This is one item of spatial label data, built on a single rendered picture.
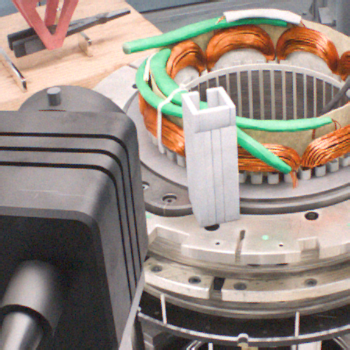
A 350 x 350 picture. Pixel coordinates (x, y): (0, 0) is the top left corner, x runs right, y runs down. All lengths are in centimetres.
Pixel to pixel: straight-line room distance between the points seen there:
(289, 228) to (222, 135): 8
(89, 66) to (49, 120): 73
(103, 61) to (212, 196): 32
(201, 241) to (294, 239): 6
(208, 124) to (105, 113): 42
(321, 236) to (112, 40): 40
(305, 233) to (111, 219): 47
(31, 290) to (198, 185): 47
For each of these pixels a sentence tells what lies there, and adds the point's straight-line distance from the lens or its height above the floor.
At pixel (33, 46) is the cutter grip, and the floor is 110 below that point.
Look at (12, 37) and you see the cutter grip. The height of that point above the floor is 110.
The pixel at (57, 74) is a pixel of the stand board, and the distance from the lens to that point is 94.
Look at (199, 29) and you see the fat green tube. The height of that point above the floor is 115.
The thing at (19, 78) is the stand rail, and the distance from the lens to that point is 91.
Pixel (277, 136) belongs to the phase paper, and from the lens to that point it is 68.
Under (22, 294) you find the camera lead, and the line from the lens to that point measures 18.
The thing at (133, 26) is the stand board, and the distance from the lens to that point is 101.
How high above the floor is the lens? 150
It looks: 35 degrees down
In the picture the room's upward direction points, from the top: 5 degrees counter-clockwise
